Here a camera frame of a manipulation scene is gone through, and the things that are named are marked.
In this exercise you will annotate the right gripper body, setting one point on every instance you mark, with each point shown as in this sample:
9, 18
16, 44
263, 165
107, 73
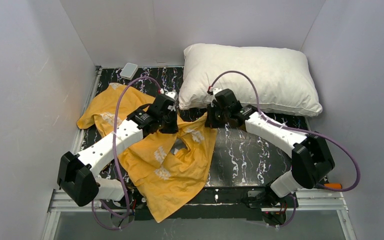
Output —
213, 117

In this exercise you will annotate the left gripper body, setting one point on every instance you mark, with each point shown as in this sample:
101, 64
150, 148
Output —
170, 122

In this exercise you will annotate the yellow and blue pillowcase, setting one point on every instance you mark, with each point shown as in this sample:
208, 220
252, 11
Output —
167, 169

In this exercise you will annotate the white pillow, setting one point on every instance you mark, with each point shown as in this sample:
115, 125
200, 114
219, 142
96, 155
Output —
278, 79

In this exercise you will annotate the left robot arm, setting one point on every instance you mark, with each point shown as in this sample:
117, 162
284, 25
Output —
78, 174

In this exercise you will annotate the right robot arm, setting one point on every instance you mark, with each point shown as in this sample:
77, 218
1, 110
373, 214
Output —
310, 156

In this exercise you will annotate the small white box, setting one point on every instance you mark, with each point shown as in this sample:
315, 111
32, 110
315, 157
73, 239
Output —
128, 71

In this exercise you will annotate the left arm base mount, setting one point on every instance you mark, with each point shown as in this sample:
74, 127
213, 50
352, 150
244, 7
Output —
138, 205

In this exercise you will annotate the orange handled tool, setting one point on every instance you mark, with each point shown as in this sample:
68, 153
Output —
334, 186

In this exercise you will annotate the aluminium frame rail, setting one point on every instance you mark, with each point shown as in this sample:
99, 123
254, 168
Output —
60, 201

